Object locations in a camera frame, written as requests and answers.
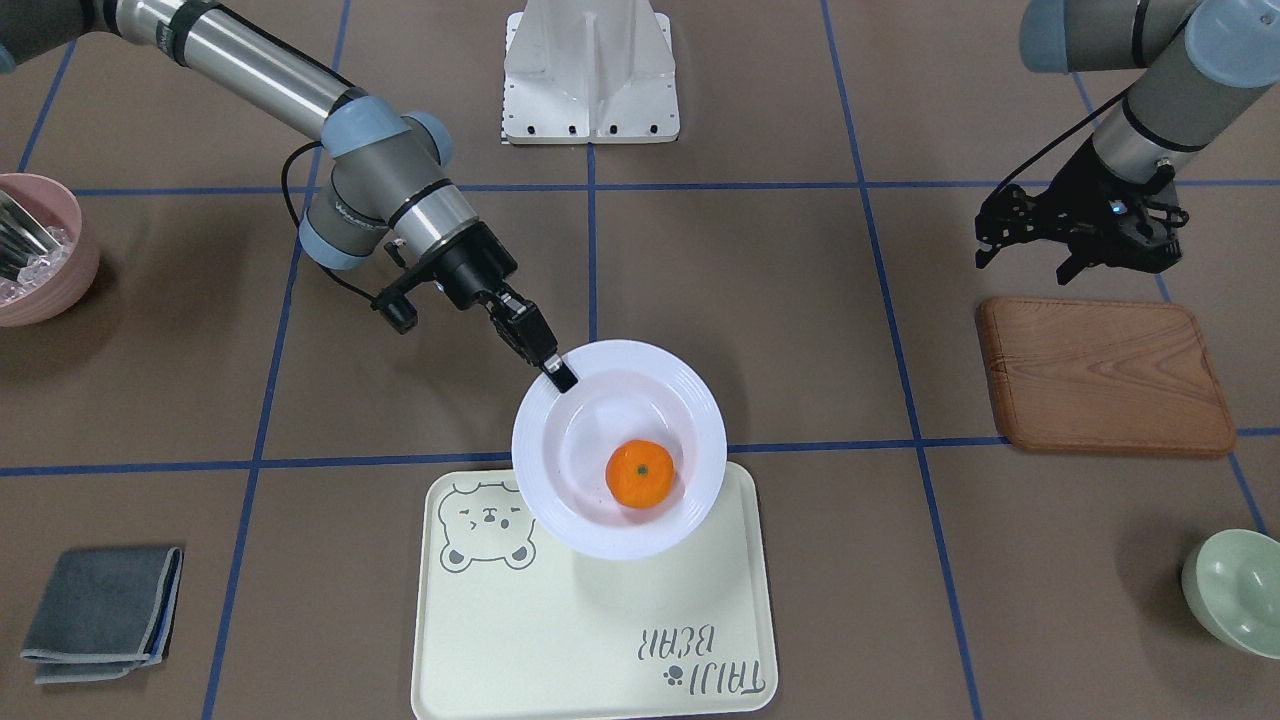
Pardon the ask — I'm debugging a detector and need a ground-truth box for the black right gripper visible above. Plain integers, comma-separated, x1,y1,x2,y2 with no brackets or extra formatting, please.
431,222,579,393

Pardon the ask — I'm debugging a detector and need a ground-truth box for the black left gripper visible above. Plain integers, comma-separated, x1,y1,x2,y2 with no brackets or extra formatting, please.
974,142,1190,284

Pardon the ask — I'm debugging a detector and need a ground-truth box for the white round plate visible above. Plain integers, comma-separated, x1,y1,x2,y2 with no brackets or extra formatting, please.
511,340,727,561

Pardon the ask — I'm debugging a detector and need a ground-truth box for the orange mandarin fruit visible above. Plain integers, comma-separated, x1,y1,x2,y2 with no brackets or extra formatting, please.
605,439,676,510

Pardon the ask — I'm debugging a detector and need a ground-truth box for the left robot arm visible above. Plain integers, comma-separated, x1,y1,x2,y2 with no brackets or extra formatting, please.
974,1,1279,284

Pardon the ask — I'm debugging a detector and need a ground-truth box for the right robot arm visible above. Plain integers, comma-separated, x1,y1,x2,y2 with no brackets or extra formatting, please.
3,1,579,392

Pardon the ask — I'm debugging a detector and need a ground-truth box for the brown wooden tray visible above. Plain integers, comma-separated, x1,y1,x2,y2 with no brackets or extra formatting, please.
975,296,1236,457

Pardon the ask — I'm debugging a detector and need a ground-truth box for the cream bear print tray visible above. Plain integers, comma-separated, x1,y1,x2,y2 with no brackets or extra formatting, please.
410,464,780,719

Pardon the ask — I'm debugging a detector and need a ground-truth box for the light green bowl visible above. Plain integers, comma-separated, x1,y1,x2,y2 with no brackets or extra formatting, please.
1180,529,1279,660

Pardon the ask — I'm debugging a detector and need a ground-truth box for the pink bowl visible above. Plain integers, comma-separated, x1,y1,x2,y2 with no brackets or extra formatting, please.
1,173,102,328

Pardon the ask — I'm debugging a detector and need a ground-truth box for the folded grey cloth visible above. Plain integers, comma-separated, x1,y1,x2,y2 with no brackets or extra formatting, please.
20,546,186,685

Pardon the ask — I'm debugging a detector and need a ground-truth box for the metal scoop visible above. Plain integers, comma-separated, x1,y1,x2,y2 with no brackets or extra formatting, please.
1,190,72,292

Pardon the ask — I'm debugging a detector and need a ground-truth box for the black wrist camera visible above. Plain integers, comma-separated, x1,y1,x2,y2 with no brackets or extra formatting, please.
370,268,438,336

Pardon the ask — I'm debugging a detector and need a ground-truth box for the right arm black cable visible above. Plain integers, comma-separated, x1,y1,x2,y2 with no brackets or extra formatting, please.
282,140,387,306

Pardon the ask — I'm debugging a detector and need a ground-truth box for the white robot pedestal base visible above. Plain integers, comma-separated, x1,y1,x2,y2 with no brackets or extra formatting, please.
500,1,681,146

